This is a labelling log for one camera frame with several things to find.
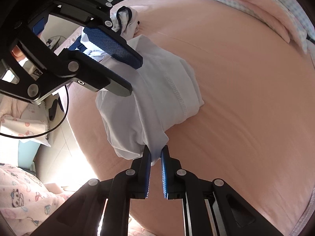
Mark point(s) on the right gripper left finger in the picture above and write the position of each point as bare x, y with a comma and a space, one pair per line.
101, 207

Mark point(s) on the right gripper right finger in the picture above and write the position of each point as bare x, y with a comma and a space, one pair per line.
210, 207

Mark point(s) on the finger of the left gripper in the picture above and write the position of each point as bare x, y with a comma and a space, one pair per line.
93, 75
114, 45

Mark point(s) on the white navy-trimmed pants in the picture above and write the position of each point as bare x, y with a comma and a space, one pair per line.
124, 22

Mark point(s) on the white navy-trimmed jacket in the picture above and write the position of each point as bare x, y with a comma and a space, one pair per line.
165, 92

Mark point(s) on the left black slipper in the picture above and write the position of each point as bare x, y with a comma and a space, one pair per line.
52, 110

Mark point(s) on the pink blanket on chair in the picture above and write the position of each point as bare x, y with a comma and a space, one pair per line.
25, 120

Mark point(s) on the person's pajama clad body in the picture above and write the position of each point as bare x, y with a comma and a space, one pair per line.
25, 201

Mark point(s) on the pink bed sheet mattress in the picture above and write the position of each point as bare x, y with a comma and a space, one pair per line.
255, 130

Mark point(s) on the folded pink checkered quilt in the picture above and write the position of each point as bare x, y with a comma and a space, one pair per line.
286, 17

